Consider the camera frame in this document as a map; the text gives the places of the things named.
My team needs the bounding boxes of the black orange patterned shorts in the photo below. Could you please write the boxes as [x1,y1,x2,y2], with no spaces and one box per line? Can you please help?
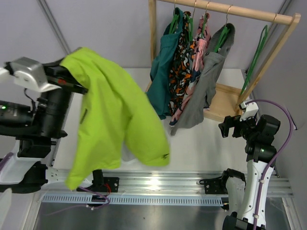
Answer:
[169,13,196,115]

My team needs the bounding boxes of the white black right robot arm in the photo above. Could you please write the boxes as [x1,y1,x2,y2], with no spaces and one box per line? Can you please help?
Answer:
[199,115,281,230]

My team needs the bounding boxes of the green hanger of patterned shorts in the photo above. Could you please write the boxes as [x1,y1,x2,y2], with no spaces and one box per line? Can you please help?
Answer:
[184,1,197,42]

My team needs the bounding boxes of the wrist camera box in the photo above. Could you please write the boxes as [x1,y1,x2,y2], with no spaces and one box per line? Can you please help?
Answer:
[239,100,259,121]
[7,57,61,93]

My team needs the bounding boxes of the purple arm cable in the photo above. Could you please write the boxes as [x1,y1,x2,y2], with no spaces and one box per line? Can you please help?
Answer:
[0,152,111,215]
[248,99,295,230]

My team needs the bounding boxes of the grey slotted cable duct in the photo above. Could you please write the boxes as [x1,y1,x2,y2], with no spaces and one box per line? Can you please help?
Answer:
[42,194,224,207]

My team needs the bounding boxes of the teal shorts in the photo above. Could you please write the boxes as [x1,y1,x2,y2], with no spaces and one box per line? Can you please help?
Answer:
[146,7,183,120]

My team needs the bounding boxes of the pink patterned shorts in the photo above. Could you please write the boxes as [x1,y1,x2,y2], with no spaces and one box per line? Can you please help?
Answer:
[169,15,211,127]

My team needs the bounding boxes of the aluminium mounting rail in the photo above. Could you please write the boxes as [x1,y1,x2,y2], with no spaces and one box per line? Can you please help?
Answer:
[42,169,294,197]

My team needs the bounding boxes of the grey shorts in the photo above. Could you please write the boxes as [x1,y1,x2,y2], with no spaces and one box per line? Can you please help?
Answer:
[170,23,236,136]

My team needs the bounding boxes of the white perforated plastic basket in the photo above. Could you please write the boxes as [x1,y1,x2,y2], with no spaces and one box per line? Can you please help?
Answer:
[121,143,138,164]

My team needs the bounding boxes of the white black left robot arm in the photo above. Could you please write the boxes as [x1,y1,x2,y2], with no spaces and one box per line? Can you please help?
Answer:
[0,57,87,194]

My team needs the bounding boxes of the wooden clothes rack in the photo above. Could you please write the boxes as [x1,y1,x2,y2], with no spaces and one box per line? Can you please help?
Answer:
[143,0,301,123]

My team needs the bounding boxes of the green hanger of pink shorts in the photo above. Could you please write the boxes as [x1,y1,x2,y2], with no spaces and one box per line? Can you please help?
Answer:
[201,0,211,39]

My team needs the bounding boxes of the green hanger with metal hook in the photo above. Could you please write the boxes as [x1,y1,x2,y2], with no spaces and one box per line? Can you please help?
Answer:
[240,25,269,95]

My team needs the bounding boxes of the green hanger of teal shorts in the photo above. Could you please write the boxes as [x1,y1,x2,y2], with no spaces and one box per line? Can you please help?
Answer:
[168,0,180,35]

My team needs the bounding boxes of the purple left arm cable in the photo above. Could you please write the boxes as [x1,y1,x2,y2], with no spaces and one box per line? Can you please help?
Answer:
[0,152,111,215]

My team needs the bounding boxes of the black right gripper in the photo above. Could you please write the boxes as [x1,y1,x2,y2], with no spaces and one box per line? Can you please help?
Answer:
[218,112,258,141]

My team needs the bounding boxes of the green hanger of grey shorts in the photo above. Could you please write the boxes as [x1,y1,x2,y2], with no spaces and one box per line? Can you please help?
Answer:
[214,5,233,53]

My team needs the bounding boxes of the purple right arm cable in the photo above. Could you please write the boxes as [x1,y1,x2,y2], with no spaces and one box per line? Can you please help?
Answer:
[248,99,295,230]

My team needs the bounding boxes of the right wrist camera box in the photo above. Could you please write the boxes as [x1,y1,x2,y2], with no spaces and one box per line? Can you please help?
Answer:
[239,100,259,121]

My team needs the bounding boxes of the lime green shorts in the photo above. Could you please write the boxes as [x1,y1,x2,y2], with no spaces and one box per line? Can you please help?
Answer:
[60,47,171,190]

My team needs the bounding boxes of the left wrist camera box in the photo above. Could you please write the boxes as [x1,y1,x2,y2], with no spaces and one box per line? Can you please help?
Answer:
[7,57,61,93]

